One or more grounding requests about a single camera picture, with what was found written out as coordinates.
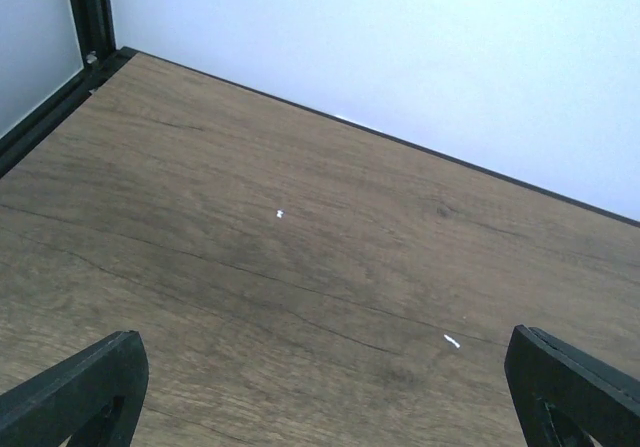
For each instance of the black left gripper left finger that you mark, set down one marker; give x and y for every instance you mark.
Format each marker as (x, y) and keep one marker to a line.
(92, 398)

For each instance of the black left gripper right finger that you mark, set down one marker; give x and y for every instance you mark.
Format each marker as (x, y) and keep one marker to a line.
(565, 397)

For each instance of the black enclosure frame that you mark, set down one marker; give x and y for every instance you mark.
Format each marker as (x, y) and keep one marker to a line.
(54, 55)

